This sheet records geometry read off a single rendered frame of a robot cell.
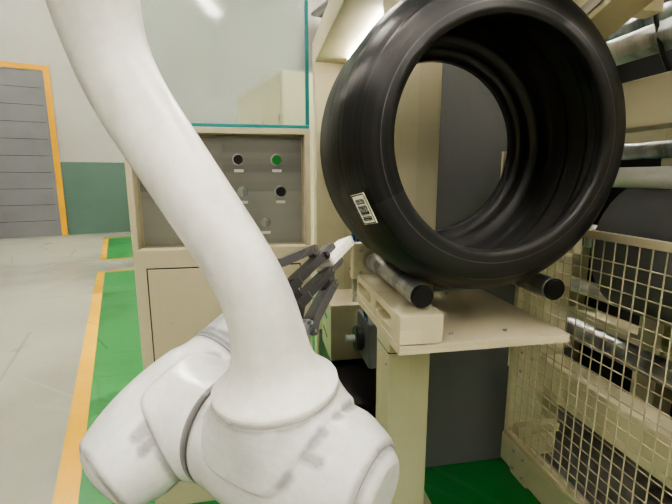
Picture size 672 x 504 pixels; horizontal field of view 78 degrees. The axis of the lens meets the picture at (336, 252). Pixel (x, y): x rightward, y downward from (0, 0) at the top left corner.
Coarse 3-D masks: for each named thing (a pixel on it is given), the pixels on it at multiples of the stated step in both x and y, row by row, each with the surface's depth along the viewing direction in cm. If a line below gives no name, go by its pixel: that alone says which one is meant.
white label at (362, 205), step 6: (354, 198) 75; (360, 198) 73; (366, 198) 72; (360, 204) 74; (366, 204) 73; (360, 210) 75; (366, 210) 74; (360, 216) 76; (366, 216) 75; (372, 216) 73; (366, 222) 76; (372, 222) 74
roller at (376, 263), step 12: (372, 264) 105; (384, 264) 98; (384, 276) 94; (396, 276) 88; (408, 276) 84; (396, 288) 86; (408, 288) 80; (420, 288) 77; (408, 300) 81; (420, 300) 78
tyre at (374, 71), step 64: (448, 0) 69; (512, 0) 71; (384, 64) 69; (512, 64) 100; (576, 64) 87; (384, 128) 70; (512, 128) 105; (576, 128) 94; (384, 192) 73; (512, 192) 108; (576, 192) 93; (384, 256) 82; (448, 256) 77; (512, 256) 79
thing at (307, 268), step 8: (320, 256) 61; (328, 256) 62; (304, 264) 61; (312, 264) 60; (320, 264) 61; (296, 272) 59; (304, 272) 58; (312, 272) 60; (296, 280) 56; (304, 280) 58; (296, 288) 56
